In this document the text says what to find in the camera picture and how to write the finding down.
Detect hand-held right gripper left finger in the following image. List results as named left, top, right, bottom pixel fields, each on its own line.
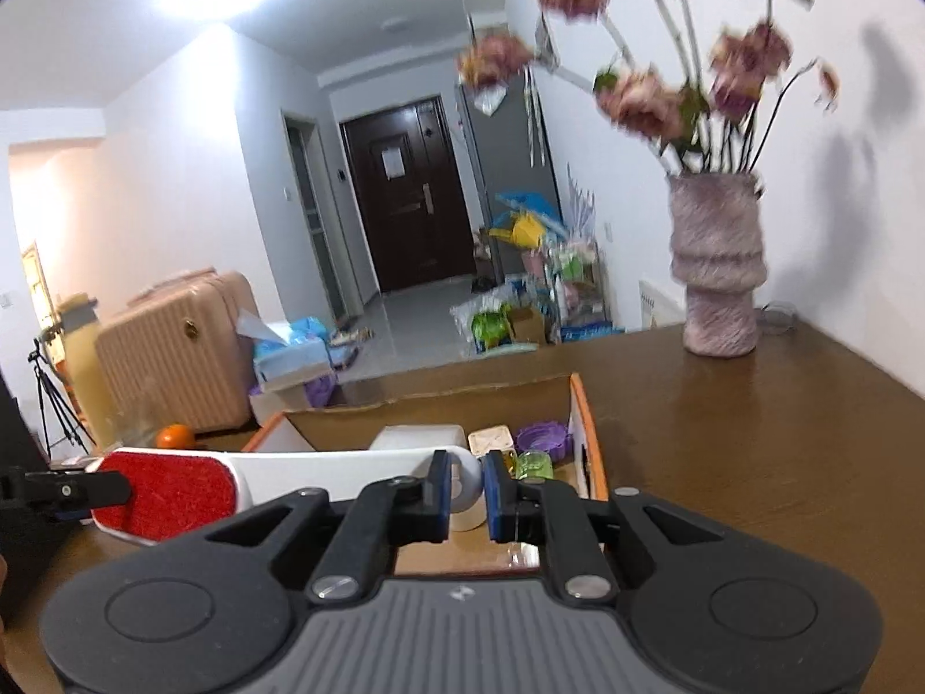
left=195, top=450, right=452, bottom=604

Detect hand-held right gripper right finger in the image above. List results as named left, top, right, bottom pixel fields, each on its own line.
left=484, top=450, right=731, bottom=607

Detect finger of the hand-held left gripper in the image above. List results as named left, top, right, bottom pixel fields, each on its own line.
left=24, top=470, right=133, bottom=514

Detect clear green cup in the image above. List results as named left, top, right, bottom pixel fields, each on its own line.
left=515, top=450, right=556, bottom=482

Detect cream plastic container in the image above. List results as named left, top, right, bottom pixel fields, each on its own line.
left=467, top=426, right=517, bottom=458

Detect translucent plastic storage box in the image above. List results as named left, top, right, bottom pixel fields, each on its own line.
left=369, top=424, right=468, bottom=453

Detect purple toothed bottle cap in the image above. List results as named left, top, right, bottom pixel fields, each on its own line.
left=515, top=420, right=574, bottom=461

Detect red and white lint brush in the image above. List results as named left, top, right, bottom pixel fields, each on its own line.
left=87, top=446, right=485, bottom=547

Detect cardboard box with orange-white flaps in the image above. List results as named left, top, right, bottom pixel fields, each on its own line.
left=242, top=374, right=612, bottom=579

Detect pink ribbed suitcase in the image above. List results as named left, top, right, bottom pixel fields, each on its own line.
left=94, top=269, right=262, bottom=435

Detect white and purple tissue pack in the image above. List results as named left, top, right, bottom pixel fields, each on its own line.
left=249, top=372, right=341, bottom=413

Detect green snack bag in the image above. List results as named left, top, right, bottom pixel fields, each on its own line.
left=469, top=309, right=516, bottom=352

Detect small open cardboard box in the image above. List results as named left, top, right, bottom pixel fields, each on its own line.
left=506, top=305, right=550, bottom=346

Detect clear plastic bag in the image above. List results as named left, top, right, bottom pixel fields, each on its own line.
left=450, top=289, right=507, bottom=357

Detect white and blue printed carton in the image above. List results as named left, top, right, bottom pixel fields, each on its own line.
left=558, top=322, right=626, bottom=344

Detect blue tissue pack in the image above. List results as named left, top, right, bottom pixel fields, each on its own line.
left=235, top=311, right=337, bottom=384

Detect metal rolling cart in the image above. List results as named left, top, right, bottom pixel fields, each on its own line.
left=543, top=238, right=612, bottom=330

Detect white flat panel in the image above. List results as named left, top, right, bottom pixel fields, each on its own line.
left=639, top=279, right=687, bottom=332

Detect yellow bag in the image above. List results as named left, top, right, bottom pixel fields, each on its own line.
left=489, top=213, right=545, bottom=248

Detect blue kite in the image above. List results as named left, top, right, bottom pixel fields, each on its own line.
left=493, top=191, right=568, bottom=236

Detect dark brown entrance door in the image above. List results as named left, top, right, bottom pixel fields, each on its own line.
left=339, top=95, right=465, bottom=295

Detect pink fuzzy vase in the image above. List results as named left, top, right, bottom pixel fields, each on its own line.
left=666, top=172, right=769, bottom=359

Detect grey tall cabinet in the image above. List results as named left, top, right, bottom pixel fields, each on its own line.
left=455, top=68, right=563, bottom=283

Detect artificial pink flowers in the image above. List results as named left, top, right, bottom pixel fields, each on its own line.
left=457, top=0, right=843, bottom=178

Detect black camera tripod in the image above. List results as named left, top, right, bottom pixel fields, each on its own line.
left=27, top=336, right=97, bottom=460

